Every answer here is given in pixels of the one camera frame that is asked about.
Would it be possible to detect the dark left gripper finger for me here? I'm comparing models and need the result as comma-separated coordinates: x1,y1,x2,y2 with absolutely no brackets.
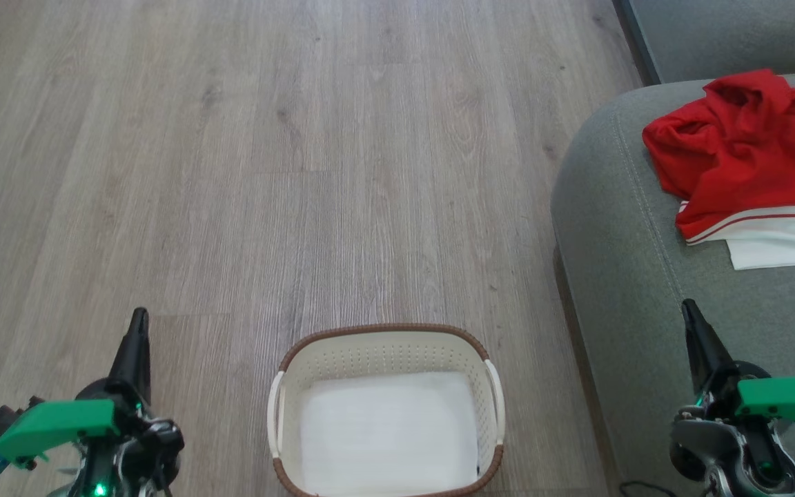
108,308,153,407

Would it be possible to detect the grey sofa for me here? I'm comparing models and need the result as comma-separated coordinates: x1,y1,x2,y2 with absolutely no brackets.
550,69,795,497

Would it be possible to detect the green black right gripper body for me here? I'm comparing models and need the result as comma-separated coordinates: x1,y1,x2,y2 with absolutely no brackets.
696,359,795,444

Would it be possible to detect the grey sofa section dark edge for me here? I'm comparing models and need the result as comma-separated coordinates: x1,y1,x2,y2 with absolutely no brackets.
614,0,795,86

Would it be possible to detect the red white striped garment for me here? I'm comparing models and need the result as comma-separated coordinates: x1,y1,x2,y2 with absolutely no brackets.
642,68,795,271

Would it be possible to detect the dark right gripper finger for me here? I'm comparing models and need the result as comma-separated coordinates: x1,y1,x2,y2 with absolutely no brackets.
680,298,738,396

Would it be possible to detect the white basket liner cloth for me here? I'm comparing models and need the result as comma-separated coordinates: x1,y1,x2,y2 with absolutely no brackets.
298,371,482,497

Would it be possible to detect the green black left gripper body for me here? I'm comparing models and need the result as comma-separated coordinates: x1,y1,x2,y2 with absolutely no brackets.
0,378,153,470

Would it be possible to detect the cream basket with brown rim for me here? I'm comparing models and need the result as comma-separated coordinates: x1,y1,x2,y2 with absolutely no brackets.
266,323,507,497

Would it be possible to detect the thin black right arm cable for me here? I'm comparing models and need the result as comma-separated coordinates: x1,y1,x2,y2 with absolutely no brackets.
618,480,678,497

